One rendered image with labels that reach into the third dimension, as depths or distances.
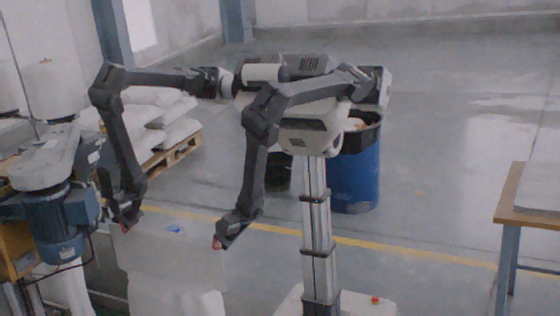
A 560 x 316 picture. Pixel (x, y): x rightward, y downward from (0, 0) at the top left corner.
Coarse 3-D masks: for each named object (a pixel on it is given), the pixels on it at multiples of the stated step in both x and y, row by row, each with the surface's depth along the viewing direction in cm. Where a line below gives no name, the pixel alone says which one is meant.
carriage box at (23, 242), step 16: (0, 160) 203; (0, 176) 191; (0, 192) 178; (0, 224) 180; (16, 224) 185; (0, 240) 180; (16, 240) 186; (32, 240) 191; (0, 256) 183; (16, 256) 187; (0, 272) 187; (16, 272) 187
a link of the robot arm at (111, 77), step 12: (108, 72) 170; (120, 72) 168; (132, 72) 174; (144, 72) 178; (156, 72) 183; (168, 72) 188; (180, 72) 193; (96, 84) 170; (108, 84) 168; (120, 84) 170; (132, 84) 176; (144, 84) 180; (156, 84) 185; (168, 84) 189; (180, 84) 193; (192, 84) 195; (96, 96) 170; (108, 96) 168; (108, 108) 170
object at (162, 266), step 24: (120, 240) 219; (144, 240) 210; (168, 240) 202; (192, 240) 198; (120, 264) 225; (144, 264) 217; (168, 264) 208; (192, 264) 203; (216, 264) 198; (144, 288) 213; (168, 288) 209; (192, 288) 206; (216, 288) 203; (144, 312) 218; (168, 312) 210; (192, 312) 205; (216, 312) 208
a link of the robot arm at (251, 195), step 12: (252, 132) 151; (276, 132) 146; (252, 144) 152; (264, 144) 149; (252, 156) 156; (264, 156) 158; (252, 168) 160; (264, 168) 163; (252, 180) 164; (240, 192) 174; (252, 192) 169; (240, 204) 179; (252, 204) 173; (264, 204) 178
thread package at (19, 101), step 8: (0, 64) 182; (8, 64) 184; (0, 72) 182; (8, 72) 184; (0, 80) 183; (8, 80) 184; (16, 80) 188; (0, 88) 183; (8, 88) 185; (16, 88) 187; (0, 96) 184; (8, 96) 185; (16, 96) 187; (0, 104) 185; (8, 104) 186; (16, 104) 188; (0, 112) 186
